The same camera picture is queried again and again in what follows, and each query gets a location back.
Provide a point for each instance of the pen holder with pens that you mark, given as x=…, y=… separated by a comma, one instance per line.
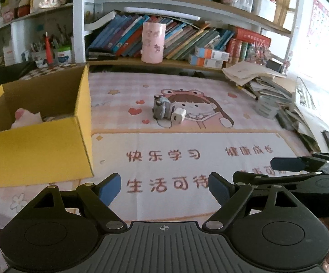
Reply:
x=38, y=52

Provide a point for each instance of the pink cylinder container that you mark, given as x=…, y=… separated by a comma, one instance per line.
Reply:
x=153, y=42

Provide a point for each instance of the orange white small box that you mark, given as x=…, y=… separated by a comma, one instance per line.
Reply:
x=205, y=62
x=211, y=53

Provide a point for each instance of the white storage box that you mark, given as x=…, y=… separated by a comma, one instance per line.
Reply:
x=264, y=8

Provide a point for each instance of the row of leaning books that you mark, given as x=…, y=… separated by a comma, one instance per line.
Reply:
x=124, y=34

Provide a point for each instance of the red round figurine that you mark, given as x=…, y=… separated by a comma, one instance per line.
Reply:
x=23, y=10

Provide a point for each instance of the red bottle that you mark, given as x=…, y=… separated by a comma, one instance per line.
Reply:
x=49, y=51

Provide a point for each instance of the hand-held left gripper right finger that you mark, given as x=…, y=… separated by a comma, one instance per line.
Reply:
x=217, y=189

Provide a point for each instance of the white charger plug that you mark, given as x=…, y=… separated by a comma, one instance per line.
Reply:
x=178, y=115

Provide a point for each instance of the black small box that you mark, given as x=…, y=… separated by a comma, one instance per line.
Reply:
x=273, y=65

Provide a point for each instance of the pile of books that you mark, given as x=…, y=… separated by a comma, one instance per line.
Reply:
x=269, y=96

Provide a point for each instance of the colourful wall poster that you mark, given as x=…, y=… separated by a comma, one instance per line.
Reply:
x=323, y=25

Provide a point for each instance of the pink printed desk mat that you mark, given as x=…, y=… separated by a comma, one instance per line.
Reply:
x=167, y=148

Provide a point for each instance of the pink white plush toy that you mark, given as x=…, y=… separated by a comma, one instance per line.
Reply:
x=25, y=118

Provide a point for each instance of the newspaper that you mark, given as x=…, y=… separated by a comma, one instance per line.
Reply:
x=306, y=96

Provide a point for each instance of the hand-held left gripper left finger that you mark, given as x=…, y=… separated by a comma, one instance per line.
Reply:
x=112, y=186

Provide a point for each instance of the stack of loose papers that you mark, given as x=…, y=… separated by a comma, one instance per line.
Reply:
x=249, y=71

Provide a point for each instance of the yellow cardboard box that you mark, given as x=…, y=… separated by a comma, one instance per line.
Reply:
x=39, y=153

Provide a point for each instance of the white carton red label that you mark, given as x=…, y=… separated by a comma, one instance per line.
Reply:
x=9, y=55

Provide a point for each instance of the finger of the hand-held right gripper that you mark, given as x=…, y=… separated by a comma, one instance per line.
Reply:
x=286, y=164
x=246, y=177

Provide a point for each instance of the white bookshelf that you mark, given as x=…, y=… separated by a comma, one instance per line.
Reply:
x=78, y=20

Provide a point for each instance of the white tub green lid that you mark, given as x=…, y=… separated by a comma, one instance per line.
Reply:
x=63, y=55

